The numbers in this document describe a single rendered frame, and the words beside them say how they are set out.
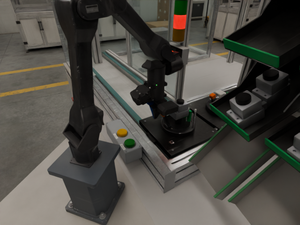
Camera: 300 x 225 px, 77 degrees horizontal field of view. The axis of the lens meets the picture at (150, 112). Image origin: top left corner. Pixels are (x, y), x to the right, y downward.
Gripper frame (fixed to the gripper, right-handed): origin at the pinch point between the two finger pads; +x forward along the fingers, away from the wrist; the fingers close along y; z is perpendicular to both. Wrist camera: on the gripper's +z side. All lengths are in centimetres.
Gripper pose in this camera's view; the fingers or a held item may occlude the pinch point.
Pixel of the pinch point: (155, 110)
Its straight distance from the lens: 68.0
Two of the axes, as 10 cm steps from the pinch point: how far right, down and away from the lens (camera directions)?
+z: -8.6, 2.8, -4.2
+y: 5.1, 4.9, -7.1
